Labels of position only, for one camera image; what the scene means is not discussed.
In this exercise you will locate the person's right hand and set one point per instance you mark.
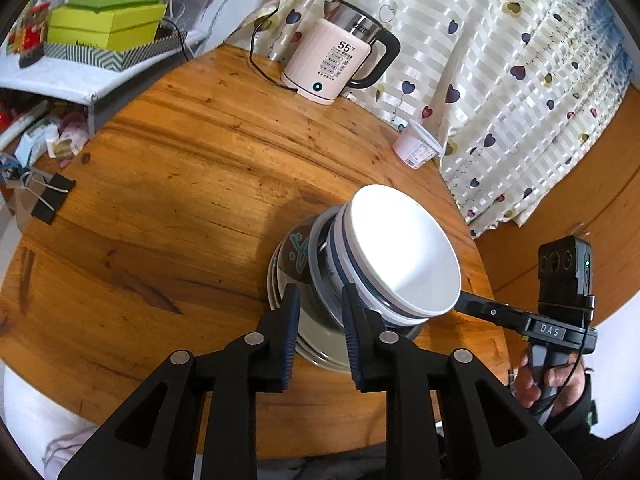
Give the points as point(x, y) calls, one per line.
point(525, 380)

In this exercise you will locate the white plastic tub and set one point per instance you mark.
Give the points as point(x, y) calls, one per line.
point(415, 147)

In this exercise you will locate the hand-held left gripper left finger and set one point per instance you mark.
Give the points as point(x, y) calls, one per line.
point(290, 335)

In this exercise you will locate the red figurine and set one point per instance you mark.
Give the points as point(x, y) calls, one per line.
point(32, 30)

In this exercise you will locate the white electric kettle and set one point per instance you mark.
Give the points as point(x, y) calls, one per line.
point(330, 65)

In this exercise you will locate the black binder clip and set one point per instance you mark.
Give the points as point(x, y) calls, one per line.
point(52, 200)

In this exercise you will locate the wooden cabinet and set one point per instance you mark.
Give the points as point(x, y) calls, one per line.
point(615, 200)

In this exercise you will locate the stainless steel bowl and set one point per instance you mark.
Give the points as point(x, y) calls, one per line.
point(320, 325)

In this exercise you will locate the pink container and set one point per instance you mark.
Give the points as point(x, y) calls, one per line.
point(70, 132)

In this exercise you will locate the white cloth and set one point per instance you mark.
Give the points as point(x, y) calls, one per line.
point(30, 410)

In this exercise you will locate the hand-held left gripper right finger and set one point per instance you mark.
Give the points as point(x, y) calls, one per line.
point(351, 340)

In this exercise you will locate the striped box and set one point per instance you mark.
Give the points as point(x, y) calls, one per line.
point(100, 57)

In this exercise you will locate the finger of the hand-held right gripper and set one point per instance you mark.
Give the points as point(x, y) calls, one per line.
point(490, 311)

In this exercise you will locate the lime green box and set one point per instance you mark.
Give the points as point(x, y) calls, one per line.
point(110, 27)

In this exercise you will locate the heart print curtain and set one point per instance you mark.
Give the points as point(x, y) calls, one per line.
point(500, 85)

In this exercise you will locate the white shelf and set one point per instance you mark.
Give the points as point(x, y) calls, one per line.
point(50, 80)

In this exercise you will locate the person's right forearm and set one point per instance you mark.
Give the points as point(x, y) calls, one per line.
point(590, 410)

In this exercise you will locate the beige plate with blue pattern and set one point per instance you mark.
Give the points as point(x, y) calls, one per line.
point(272, 290)
point(290, 275)
point(320, 364)

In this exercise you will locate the white packet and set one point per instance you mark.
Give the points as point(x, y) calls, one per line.
point(35, 142)

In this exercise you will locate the clear storage box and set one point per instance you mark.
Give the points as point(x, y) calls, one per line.
point(210, 10)

